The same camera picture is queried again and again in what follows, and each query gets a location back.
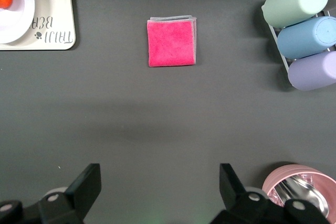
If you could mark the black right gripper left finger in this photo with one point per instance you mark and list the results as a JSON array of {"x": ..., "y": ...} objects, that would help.
[{"x": 88, "y": 190}]

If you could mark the metal scoop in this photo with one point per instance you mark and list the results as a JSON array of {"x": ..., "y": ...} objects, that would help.
[{"x": 307, "y": 195}]

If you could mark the folded pink cloth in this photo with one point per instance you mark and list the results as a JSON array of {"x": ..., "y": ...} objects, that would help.
[{"x": 170, "y": 44}]

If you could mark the pink bowl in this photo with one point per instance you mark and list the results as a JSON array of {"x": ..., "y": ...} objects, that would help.
[{"x": 273, "y": 182}]

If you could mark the cream tray with bear print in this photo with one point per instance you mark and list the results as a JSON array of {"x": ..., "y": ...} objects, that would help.
[{"x": 55, "y": 6}]

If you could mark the blue cup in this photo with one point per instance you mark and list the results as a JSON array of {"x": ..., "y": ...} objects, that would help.
[{"x": 304, "y": 37}]

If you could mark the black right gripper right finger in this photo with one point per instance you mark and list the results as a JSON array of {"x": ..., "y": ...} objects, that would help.
[{"x": 231, "y": 190}]

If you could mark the white ribbed plate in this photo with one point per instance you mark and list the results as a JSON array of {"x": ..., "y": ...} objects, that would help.
[{"x": 21, "y": 19}]

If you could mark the green cup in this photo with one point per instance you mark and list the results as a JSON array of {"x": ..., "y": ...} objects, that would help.
[{"x": 291, "y": 5}]

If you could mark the purple cup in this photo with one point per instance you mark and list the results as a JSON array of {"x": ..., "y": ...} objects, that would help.
[{"x": 312, "y": 73}]

